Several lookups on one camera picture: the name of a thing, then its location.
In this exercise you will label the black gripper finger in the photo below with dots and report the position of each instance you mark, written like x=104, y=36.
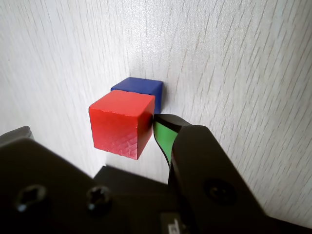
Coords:
x=36, y=190

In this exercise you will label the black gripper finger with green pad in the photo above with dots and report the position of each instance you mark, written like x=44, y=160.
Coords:
x=202, y=170

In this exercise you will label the red wooden cube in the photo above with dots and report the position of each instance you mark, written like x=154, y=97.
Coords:
x=117, y=124

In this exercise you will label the blue wooden cube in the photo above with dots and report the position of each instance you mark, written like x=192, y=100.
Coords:
x=143, y=86

